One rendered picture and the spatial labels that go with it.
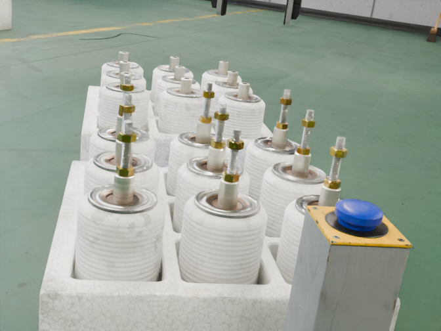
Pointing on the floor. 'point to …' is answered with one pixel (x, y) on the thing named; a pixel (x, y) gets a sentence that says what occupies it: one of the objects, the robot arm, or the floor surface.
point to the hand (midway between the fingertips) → (255, 6)
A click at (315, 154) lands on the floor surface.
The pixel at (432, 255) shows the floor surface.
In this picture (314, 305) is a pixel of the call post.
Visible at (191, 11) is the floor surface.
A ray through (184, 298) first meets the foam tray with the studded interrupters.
